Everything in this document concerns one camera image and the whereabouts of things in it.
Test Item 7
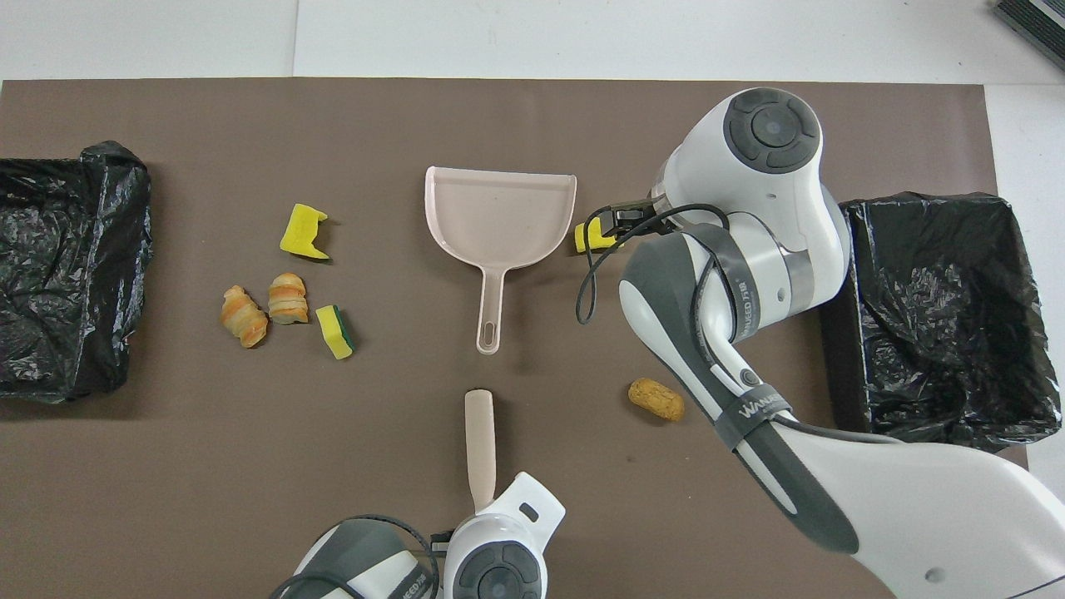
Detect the brown table mat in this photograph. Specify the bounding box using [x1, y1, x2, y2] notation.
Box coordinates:
[0, 79, 1033, 599]

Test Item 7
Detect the bin covered by black bag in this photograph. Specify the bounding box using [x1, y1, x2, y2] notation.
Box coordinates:
[0, 141, 153, 404]

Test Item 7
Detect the yellow sponge piece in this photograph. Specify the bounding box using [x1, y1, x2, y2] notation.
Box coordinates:
[574, 223, 623, 255]
[280, 203, 331, 260]

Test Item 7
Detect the brown potato-shaped bread roll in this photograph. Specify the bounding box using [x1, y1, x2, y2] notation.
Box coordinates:
[628, 378, 686, 423]

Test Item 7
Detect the dark ribbed panel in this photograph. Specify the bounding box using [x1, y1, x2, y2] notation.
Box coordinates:
[992, 0, 1065, 72]

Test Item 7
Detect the yellow sponge with green layer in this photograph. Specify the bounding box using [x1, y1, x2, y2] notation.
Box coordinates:
[315, 304, 357, 360]

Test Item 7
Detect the beige brush with black bristles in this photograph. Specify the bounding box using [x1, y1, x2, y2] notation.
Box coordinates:
[464, 389, 498, 512]

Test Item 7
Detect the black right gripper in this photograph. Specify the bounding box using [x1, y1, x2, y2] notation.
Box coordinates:
[612, 202, 658, 240]

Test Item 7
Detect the bin lined with black bag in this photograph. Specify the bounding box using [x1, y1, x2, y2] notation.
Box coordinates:
[820, 191, 1062, 454]

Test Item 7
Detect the left arm black gripper cable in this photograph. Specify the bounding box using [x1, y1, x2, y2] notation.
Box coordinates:
[270, 514, 442, 599]

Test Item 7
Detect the pale pink plastic dustpan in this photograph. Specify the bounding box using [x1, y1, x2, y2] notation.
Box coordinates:
[424, 166, 577, 356]

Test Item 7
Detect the striped orange croissant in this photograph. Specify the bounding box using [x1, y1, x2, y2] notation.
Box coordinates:
[268, 273, 309, 325]
[220, 285, 270, 349]

